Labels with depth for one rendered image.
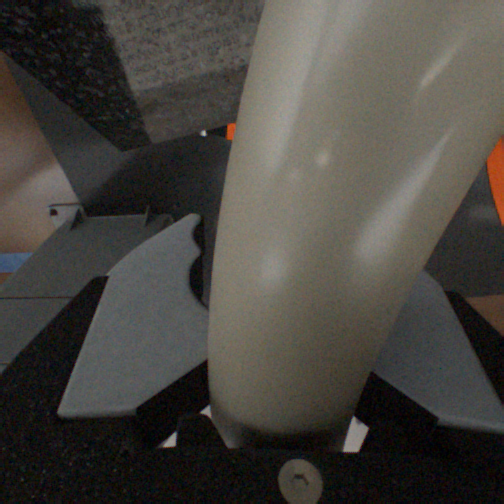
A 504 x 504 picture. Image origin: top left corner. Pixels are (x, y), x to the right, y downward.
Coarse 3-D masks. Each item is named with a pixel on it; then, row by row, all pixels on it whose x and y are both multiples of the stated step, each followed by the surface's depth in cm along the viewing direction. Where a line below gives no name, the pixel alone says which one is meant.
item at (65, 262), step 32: (64, 224) 115; (96, 224) 113; (128, 224) 111; (160, 224) 109; (32, 256) 99; (64, 256) 98; (96, 256) 96; (0, 288) 88; (32, 288) 86; (64, 288) 85; (0, 320) 77; (32, 320) 76; (0, 352) 69
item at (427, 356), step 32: (416, 288) 9; (416, 320) 8; (448, 320) 8; (384, 352) 7; (416, 352) 7; (448, 352) 7; (384, 384) 6; (416, 384) 6; (448, 384) 6; (480, 384) 6; (384, 416) 6; (416, 416) 6; (448, 416) 6; (480, 416) 6; (416, 448) 6
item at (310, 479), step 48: (192, 432) 5; (384, 432) 5; (96, 480) 4; (144, 480) 4; (192, 480) 4; (240, 480) 4; (288, 480) 4; (336, 480) 4; (384, 480) 4; (432, 480) 4; (480, 480) 4
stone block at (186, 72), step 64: (0, 0) 20; (64, 0) 21; (128, 0) 22; (192, 0) 22; (256, 0) 22; (64, 64) 26; (128, 64) 27; (192, 64) 28; (128, 128) 36; (192, 128) 37
